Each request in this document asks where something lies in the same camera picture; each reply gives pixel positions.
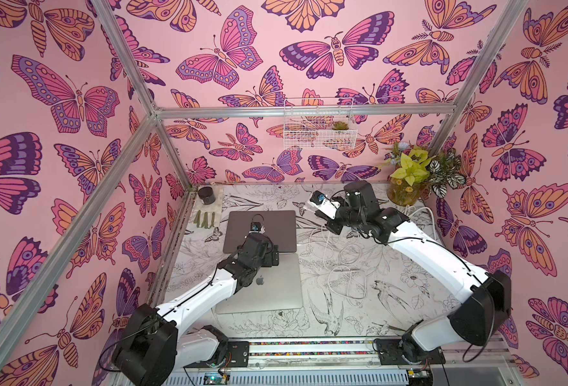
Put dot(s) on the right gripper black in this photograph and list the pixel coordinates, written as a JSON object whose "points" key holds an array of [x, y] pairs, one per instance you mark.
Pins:
{"points": [[337, 220]]}

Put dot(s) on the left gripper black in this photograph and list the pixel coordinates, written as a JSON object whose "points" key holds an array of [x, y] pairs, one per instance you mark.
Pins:
{"points": [[270, 260]]}

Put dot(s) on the dark grey laptop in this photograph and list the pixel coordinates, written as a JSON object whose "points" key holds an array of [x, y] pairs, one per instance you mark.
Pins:
{"points": [[279, 226]]}

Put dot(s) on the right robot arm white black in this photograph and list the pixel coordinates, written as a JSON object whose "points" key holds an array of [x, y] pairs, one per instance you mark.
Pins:
{"points": [[484, 297]]}

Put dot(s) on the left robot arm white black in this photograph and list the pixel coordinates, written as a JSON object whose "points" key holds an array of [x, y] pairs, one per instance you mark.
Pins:
{"points": [[155, 342]]}

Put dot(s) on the silver laptop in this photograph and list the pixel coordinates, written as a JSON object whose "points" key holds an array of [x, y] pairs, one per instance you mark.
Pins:
{"points": [[275, 288]]}

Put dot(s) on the glass vase with flowers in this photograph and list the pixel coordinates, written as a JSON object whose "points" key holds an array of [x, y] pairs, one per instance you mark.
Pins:
{"points": [[418, 175]]}

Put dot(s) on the green clips on tray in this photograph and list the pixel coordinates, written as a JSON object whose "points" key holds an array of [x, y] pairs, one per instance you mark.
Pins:
{"points": [[205, 220]]}

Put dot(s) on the black round speaker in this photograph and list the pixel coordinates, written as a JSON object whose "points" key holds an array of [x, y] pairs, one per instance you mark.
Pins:
{"points": [[207, 195]]}

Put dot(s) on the small succulent plant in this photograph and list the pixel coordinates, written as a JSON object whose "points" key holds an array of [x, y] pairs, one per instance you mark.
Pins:
{"points": [[340, 126]]}

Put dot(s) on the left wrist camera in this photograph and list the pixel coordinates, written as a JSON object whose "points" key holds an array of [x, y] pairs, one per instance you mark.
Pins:
{"points": [[256, 227]]}

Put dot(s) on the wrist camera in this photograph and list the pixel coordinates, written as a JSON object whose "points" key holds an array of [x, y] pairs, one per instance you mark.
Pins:
{"points": [[326, 207], [256, 227]]}

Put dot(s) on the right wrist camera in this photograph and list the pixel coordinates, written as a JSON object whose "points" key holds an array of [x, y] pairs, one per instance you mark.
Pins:
{"points": [[326, 207]]}

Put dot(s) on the white wire basket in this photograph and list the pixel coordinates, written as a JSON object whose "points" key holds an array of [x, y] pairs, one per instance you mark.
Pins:
{"points": [[308, 126]]}

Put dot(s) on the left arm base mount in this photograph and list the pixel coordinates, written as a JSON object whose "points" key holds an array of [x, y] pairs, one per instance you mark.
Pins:
{"points": [[236, 354]]}

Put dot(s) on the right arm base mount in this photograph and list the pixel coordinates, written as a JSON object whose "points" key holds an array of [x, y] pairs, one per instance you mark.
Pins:
{"points": [[393, 351]]}

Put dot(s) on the aluminium frame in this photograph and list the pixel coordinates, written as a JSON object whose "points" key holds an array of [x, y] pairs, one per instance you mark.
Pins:
{"points": [[13, 327]]}

